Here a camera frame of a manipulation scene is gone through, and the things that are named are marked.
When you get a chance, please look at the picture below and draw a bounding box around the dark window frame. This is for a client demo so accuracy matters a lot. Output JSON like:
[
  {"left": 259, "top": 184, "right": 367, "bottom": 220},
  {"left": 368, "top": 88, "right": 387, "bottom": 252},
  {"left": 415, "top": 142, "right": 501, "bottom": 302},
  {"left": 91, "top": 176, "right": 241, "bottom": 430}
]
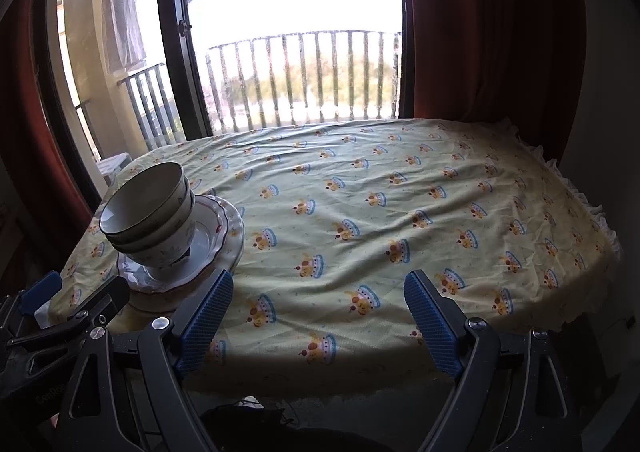
[{"left": 32, "top": 0, "right": 416, "bottom": 213}]

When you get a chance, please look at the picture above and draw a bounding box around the white floral bowl green rim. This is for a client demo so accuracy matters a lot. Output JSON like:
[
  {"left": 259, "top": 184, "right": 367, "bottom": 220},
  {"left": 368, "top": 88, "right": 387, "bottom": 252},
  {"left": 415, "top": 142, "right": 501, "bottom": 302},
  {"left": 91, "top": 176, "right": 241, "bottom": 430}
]
[
  {"left": 98, "top": 161, "right": 190, "bottom": 238},
  {"left": 117, "top": 212, "right": 197, "bottom": 269},
  {"left": 107, "top": 192, "right": 194, "bottom": 254}
]

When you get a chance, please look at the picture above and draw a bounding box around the yellow printed tablecloth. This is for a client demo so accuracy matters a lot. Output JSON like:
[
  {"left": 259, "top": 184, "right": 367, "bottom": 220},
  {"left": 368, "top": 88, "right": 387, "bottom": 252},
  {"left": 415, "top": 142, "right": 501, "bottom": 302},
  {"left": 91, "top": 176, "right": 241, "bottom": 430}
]
[{"left": 50, "top": 117, "right": 623, "bottom": 398}]

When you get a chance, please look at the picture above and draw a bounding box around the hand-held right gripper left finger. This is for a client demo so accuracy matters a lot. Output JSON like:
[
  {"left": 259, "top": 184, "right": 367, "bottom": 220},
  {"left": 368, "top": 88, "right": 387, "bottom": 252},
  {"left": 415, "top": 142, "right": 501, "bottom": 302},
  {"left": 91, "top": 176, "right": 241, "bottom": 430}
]
[{"left": 57, "top": 269, "right": 235, "bottom": 452}]

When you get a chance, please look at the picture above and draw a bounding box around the balcony railing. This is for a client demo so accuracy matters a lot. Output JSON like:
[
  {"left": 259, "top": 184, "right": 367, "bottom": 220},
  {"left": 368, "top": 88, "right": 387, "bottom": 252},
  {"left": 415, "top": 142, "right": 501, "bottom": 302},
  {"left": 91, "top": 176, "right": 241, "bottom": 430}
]
[{"left": 75, "top": 30, "right": 403, "bottom": 143}]

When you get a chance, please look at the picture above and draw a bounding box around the small plate dark scalloped rim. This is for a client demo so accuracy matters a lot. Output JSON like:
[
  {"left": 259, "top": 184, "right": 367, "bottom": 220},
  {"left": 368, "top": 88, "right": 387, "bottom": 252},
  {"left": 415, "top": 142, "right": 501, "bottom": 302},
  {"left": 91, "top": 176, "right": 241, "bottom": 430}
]
[{"left": 127, "top": 195, "right": 232, "bottom": 283}]

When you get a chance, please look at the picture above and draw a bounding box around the hanging pale towel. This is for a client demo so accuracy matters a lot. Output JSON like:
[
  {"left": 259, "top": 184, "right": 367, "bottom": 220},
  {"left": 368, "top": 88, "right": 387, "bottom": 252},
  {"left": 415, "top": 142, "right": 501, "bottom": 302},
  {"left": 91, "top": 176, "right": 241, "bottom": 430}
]
[{"left": 102, "top": 0, "right": 147, "bottom": 70}]

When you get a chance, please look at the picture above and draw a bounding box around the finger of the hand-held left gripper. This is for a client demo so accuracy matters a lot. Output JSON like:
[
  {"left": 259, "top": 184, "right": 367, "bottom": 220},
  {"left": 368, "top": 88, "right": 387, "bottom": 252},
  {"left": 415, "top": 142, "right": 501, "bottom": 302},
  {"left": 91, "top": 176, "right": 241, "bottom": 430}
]
[
  {"left": 7, "top": 275, "right": 130, "bottom": 349},
  {"left": 0, "top": 271, "right": 62, "bottom": 328}
]

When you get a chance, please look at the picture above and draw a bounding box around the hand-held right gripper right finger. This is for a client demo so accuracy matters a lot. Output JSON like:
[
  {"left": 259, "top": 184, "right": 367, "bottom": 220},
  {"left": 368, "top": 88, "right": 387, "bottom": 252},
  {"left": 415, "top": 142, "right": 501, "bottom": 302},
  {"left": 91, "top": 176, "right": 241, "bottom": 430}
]
[{"left": 403, "top": 269, "right": 581, "bottom": 452}]

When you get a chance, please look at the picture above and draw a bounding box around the white ribbed rim plate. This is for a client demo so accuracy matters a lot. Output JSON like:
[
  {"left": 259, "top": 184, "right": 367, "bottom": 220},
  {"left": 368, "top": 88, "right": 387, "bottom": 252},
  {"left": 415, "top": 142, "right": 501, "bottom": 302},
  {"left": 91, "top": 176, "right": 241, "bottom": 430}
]
[{"left": 117, "top": 202, "right": 246, "bottom": 294}]

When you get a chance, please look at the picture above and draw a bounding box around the white plate yellow floral rim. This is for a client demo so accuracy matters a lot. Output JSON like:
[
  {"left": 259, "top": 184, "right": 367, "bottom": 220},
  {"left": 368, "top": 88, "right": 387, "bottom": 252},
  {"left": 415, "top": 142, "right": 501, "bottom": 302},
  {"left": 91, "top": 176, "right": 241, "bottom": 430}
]
[{"left": 120, "top": 277, "right": 211, "bottom": 315}]

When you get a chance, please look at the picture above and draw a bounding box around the red curtain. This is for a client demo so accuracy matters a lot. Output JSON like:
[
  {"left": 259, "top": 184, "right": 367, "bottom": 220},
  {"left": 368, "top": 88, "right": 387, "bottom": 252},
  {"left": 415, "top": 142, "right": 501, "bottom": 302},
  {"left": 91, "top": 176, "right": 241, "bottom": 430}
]
[
  {"left": 0, "top": 0, "right": 96, "bottom": 263},
  {"left": 400, "top": 0, "right": 588, "bottom": 163}
]

